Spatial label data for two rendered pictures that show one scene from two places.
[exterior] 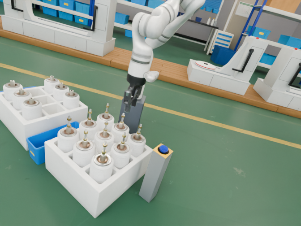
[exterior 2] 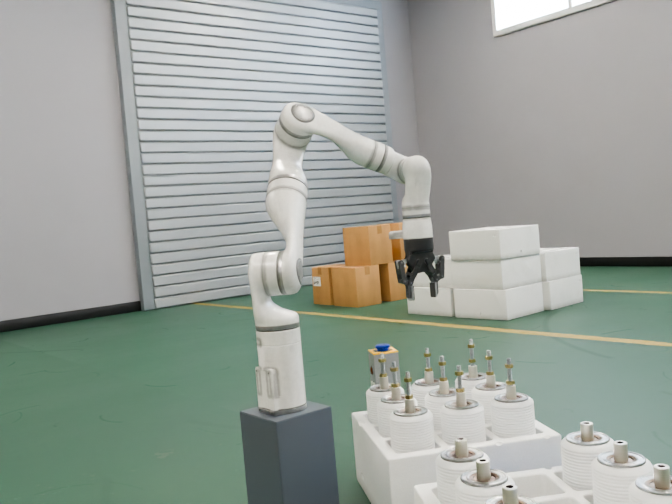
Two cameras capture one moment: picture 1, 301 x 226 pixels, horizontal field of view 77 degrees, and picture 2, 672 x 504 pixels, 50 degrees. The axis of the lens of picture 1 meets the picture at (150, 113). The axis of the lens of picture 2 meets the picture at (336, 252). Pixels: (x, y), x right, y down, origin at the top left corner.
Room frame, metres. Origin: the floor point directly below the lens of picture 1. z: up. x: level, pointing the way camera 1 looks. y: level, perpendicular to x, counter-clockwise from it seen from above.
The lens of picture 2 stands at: (1.98, 1.39, 0.69)
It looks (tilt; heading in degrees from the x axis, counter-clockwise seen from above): 3 degrees down; 232
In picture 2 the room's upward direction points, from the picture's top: 5 degrees counter-clockwise
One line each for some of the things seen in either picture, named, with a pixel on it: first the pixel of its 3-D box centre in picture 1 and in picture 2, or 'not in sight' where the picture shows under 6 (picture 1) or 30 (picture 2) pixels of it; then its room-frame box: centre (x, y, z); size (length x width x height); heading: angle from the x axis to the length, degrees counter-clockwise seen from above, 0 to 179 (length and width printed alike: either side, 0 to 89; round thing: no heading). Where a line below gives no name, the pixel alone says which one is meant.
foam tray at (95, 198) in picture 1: (101, 158); (449, 459); (0.75, 0.19, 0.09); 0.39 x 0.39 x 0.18; 62
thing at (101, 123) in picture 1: (104, 129); (413, 452); (0.91, 0.24, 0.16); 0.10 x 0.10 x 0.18
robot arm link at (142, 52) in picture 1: (143, 38); (415, 186); (0.69, 0.10, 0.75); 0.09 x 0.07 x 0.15; 66
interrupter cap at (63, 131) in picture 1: (68, 132); (511, 398); (0.70, 0.35, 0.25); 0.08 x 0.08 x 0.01
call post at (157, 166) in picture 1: (154, 174); (387, 406); (0.68, -0.10, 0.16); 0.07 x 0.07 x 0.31; 62
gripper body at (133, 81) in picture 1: (135, 83); (419, 253); (0.69, 0.09, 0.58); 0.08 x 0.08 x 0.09
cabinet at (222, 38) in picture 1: (219, 43); not in sight; (6.24, -1.44, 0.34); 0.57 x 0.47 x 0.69; 1
